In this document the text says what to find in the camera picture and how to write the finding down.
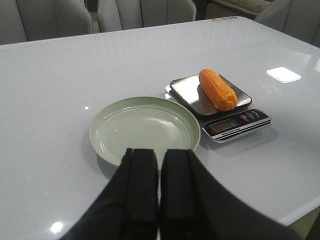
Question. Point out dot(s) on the green plate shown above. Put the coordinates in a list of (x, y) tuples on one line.
[(143, 123)]

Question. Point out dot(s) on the grey chair left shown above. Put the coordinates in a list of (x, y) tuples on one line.
[(32, 20)]

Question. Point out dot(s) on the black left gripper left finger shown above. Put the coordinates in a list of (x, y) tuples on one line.
[(127, 208)]

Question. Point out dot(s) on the coloured sticker strip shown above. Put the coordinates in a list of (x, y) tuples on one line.
[(224, 18)]

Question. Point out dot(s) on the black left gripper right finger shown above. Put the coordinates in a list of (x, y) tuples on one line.
[(195, 206)]

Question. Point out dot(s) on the black steel kitchen scale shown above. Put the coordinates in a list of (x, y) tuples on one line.
[(219, 126)]

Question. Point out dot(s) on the orange corn cob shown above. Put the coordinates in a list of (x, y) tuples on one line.
[(221, 95)]

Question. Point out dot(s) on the grey chair right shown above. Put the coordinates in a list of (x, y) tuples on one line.
[(297, 18)]

